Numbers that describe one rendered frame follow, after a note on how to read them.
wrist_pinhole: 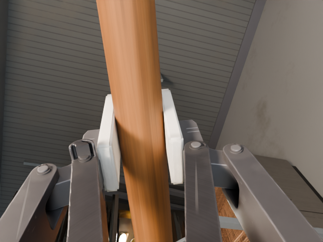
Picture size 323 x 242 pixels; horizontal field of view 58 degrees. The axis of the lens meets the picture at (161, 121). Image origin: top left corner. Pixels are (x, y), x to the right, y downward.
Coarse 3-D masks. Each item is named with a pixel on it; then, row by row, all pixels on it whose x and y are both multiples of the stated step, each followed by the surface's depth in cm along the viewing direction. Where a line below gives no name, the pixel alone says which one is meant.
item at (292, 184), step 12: (264, 168) 214; (276, 168) 218; (288, 168) 223; (276, 180) 202; (288, 180) 206; (300, 180) 211; (216, 192) 241; (288, 192) 192; (300, 192) 196; (312, 192) 200; (300, 204) 183; (312, 204) 187; (312, 216) 175
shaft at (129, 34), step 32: (96, 0) 15; (128, 0) 14; (128, 32) 14; (128, 64) 15; (128, 96) 16; (160, 96) 17; (128, 128) 17; (160, 128) 18; (128, 160) 18; (160, 160) 18; (128, 192) 20; (160, 192) 19; (160, 224) 21
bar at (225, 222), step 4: (220, 216) 146; (220, 220) 143; (224, 220) 144; (228, 220) 145; (232, 220) 146; (236, 220) 146; (220, 224) 144; (224, 224) 144; (228, 224) 144; (232, 224) 144; (236, 224) 145; (228, 228) 145; (232, 228) 146; (236, 228) 146; (240, 228) 146; (316, 228) 156; (320, 228) 157; (320, 232) 154; (180, 240) 149; (184, 240) 148
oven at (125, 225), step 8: (16, 192) 207; (120, 208) 218; (128, 208) 220; (120, 216) 220; (128, 216) 221; (176, 216) 225; (184, 216) 227; (120, 224) 224; (128, 224) 224; (184, 224) 219; (64, 232) 196; (128, 232) 228; (184, 232) 212; (64, 240) 182; (128, 240) 232
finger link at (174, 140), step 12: (168, 96) 20; (168, 108) 18; (168, 120) 16; (168, 132) 15; (180, 132) 15; (168, 144) 15; (180, 144) 15; (168, 156) 17; (180, 156) 15; (180, 168) 15; (180, 180) 16
